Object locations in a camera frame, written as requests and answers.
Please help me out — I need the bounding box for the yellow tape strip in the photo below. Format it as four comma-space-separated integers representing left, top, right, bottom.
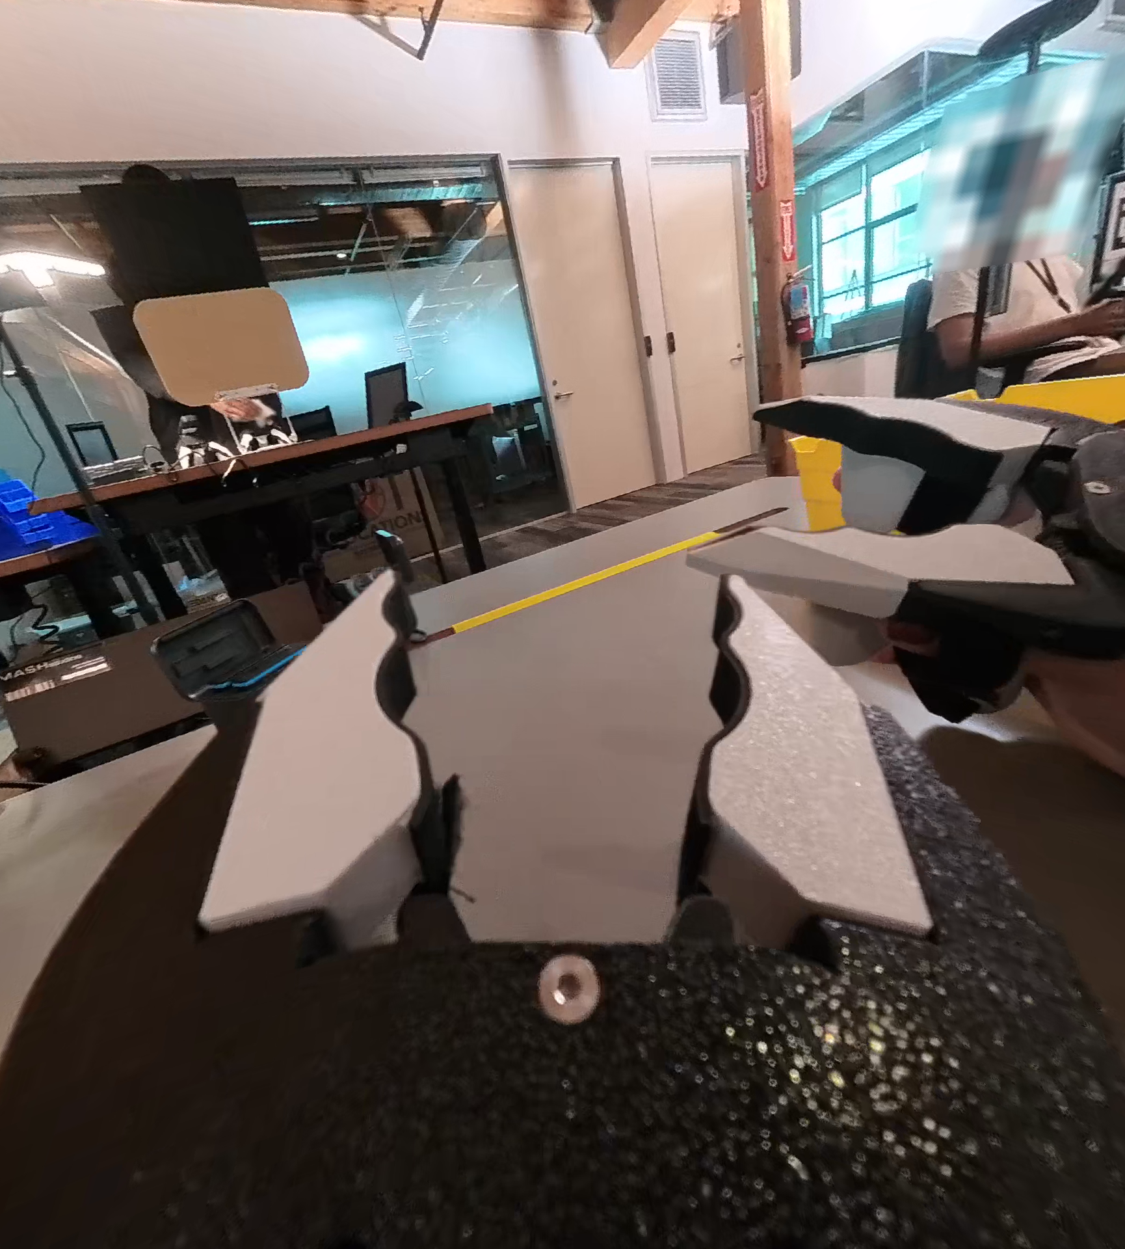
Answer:
447, 531, 728, 637

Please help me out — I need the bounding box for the person's right hand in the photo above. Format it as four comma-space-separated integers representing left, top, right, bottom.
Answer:
888, 624, 1125, 796

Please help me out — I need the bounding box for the brown cardboard box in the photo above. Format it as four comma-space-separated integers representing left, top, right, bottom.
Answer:
321, 468, 448, 589

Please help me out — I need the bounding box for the plain wooden board on stand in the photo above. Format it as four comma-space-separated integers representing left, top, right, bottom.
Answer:
132, 287, 310, 455

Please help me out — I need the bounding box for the red fire extinguisher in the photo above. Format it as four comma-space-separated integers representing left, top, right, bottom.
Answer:
783, 265, 819, 346

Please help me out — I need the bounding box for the white door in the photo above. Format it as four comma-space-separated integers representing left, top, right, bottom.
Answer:
646, 152, 760, 476
506, 158, 658, 511

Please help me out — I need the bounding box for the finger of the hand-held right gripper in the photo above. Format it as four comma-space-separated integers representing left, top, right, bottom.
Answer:
685, 527, 1075, 618
751, 394, 1056, 536

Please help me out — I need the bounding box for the black panel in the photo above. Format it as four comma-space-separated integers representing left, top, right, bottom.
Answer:
79, 165, 271, 305

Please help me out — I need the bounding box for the wooden post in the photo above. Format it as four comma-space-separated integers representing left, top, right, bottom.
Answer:
736, 0, 806, 472

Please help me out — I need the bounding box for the dark grey box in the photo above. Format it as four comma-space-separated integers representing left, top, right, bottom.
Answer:
0, 583, 330, 765

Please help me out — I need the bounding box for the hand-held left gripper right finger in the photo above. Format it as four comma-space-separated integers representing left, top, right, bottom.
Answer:
679, 575, 935, 956

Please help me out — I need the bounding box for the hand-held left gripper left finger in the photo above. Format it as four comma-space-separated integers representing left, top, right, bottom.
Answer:
199, 570, 468, 956

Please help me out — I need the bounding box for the wall vent grille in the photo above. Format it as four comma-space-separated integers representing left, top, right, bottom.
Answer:
646, 28, 708, 121

